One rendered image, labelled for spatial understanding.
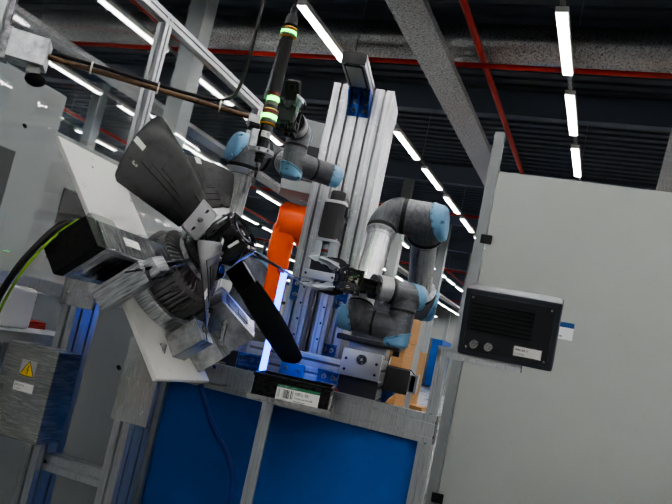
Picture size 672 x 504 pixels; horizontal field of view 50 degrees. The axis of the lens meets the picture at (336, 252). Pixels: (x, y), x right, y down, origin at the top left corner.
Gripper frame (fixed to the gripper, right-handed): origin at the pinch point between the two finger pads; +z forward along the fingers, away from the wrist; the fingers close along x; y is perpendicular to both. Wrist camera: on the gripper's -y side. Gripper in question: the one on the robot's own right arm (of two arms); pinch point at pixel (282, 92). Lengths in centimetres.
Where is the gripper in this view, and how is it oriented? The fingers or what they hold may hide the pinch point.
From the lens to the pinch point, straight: 210.7
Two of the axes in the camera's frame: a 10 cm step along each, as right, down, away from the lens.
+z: -1.3, -1.5, -9.8
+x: -9.7, -1.9, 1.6
